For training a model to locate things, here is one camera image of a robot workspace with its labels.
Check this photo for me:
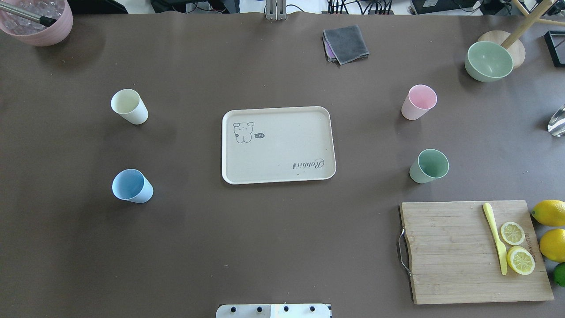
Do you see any green plastic cup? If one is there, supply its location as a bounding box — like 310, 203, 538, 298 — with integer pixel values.
409, 149, 449, 184

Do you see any pink plastic cup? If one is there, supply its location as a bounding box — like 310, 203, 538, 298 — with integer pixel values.
401, 84, 437, 120

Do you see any blue plastic cup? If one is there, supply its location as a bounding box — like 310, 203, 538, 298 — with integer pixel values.
112, 169, 154, 204

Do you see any cream plastic cup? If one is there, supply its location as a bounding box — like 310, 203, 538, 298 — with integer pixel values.
110, 89, 149, 125

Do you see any cream rabbit serving tray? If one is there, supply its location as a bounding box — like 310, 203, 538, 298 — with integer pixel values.
221, 106, 336, 185

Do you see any purple folded cloth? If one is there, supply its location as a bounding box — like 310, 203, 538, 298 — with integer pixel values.
322, 36, 340, 64

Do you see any grey folded cloth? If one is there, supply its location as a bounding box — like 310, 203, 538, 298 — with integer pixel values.
323, 25, 369, 65

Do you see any wooden cutting board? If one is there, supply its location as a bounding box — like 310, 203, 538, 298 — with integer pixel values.
399, 201, 554, 305

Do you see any yellow plastic knife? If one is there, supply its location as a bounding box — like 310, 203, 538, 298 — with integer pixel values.
482, 202, 508, 276

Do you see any green plastic bowl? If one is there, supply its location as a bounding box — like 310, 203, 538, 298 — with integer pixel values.
464, 42, 514, 83

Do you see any upper lemon slice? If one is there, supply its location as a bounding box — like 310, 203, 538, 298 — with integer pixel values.
500, 221, 525, 246

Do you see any lemon slice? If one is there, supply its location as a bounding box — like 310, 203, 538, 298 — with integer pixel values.
506, 246, 535, 275
500, 221, 525, 246

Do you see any wooden stand with round base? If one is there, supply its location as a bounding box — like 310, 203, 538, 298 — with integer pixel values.
478, 0, 564, 70

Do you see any lower lemon slice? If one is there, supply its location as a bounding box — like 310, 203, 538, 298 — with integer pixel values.
506, 246, 535, 275

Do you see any whole lemon upper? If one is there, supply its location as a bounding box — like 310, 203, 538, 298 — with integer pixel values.
531, 200, 565, 226

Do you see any whole lemon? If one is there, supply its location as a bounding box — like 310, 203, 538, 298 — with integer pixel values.
539, 229, 565, 262
531, 200, 565, 226

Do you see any whole lemon lower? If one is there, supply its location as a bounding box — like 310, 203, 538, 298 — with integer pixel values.
539, 229, 565, 262

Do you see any pink bucket with ice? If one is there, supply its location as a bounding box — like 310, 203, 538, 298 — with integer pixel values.
0, 0, 73, 46

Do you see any green lime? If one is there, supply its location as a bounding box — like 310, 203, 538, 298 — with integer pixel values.
553, 262, 565, 287

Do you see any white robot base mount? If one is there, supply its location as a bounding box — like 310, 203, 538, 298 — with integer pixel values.
216, 303, 332, 318

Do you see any metal scoop handle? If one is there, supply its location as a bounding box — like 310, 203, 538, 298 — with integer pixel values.
0, 1, 57, 27

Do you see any black frame object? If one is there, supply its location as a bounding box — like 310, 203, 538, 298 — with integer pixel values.
543, 30, 565, 67

